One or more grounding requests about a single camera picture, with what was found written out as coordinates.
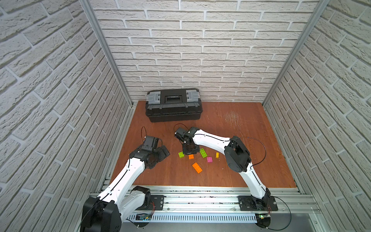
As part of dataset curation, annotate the black plastic toolbox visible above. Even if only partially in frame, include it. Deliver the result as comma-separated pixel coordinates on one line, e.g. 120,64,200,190
146,89,203,122

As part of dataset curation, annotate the green long lego brick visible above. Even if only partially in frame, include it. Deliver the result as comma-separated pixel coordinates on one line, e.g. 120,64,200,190
200,148,208,158

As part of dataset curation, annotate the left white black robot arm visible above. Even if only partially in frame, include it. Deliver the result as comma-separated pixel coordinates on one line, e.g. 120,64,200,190
77,136,170,232

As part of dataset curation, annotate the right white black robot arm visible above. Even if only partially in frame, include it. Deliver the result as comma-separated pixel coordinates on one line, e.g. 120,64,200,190
174,127,271,210

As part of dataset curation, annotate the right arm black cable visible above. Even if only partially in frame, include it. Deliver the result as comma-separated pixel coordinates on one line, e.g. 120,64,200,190
173,123,292,232

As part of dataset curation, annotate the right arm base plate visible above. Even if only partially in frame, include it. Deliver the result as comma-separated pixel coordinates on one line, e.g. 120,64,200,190
237,196,278,211

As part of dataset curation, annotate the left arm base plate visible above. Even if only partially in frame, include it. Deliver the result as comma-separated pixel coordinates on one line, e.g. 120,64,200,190
137,195,165,211

